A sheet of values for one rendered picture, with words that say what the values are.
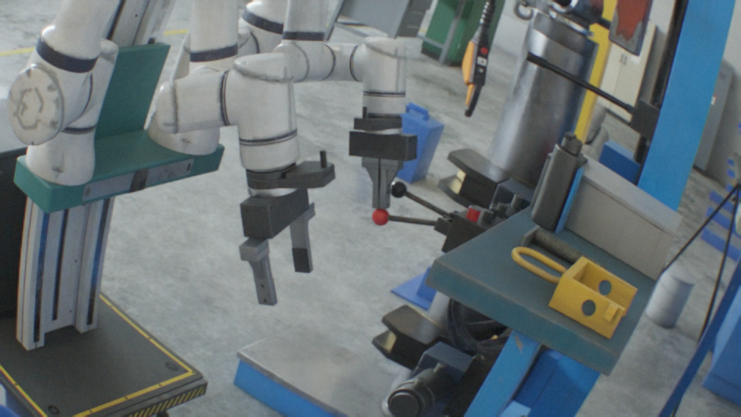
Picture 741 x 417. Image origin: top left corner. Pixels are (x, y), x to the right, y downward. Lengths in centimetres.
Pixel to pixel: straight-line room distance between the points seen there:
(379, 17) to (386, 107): 654
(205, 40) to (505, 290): 63
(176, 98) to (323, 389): 161
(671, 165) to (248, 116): 132
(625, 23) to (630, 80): 1021
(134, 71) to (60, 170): 40
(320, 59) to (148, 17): 43
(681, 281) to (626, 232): 309
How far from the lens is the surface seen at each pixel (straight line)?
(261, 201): 136
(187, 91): 136
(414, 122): 540
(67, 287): 223
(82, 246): 219
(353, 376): 296
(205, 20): 147
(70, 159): 164
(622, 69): 1261
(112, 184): 179
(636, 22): 237
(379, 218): 199
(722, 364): 449
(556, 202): 188
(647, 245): 193
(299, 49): 185
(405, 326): 252
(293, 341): 304
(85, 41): 141
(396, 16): 838
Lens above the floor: 159
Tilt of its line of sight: 19 degrees down
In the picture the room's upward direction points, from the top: 20 degrees clockwise
